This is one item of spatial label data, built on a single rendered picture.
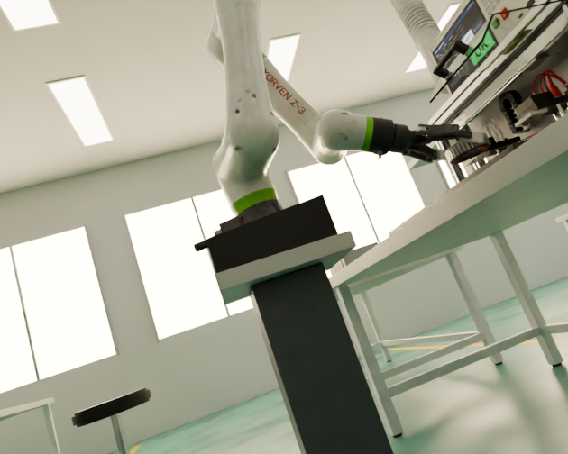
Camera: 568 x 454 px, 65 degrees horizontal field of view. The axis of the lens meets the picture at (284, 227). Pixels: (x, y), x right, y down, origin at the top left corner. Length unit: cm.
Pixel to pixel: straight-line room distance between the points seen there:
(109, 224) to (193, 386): 223
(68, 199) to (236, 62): 522
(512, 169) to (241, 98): 58
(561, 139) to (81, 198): 576
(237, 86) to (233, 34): 15
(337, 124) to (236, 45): 31
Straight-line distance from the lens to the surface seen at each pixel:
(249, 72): 111
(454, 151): 125
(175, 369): 563
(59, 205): 623
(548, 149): 85
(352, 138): 117
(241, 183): 113
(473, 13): 155
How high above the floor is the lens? 58
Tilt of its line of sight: 13 degrees up
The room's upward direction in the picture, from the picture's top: 20 degrees counter-clockwise
